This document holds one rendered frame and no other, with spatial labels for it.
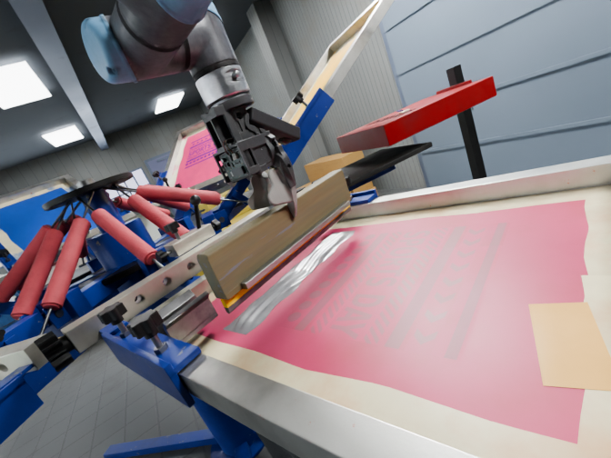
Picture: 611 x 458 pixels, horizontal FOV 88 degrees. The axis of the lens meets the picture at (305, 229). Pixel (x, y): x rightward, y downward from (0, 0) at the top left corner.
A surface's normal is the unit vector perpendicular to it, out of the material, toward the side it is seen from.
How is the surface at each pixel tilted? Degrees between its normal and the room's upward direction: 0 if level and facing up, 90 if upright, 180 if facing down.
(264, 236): 93
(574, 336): 0
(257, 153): 90
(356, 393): 0
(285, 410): 0
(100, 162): 90
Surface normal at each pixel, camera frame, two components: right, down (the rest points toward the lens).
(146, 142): 0.48, 0.07
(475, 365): -0.38, -0.88
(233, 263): 0.75, -0.06
